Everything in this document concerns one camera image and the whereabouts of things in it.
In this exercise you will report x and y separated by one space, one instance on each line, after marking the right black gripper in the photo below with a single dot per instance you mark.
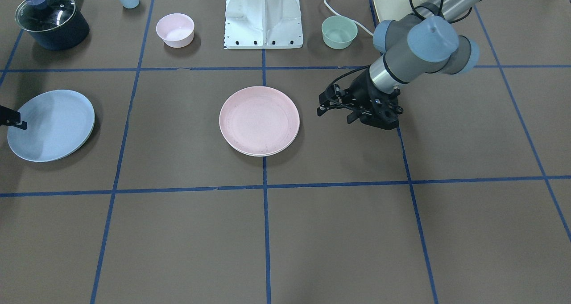
10 118

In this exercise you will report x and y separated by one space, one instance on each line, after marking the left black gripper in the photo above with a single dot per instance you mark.
360 92

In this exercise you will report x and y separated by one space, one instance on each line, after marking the blue plate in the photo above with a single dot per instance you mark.
59 122

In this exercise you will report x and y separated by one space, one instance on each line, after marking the pink plate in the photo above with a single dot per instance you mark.
257 109

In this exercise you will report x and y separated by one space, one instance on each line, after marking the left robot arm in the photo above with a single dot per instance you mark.
423 41

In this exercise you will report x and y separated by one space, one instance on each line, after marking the cream plate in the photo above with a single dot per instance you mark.
263 143

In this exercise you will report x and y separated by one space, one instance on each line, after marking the green bowl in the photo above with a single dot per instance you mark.
338 32

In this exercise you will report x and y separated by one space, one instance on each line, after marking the dark blue pot with lid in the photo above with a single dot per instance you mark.
54 24

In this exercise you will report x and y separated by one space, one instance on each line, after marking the pink bowl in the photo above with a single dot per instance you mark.
176 30

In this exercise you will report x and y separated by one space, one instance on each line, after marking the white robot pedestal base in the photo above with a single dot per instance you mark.
263 24

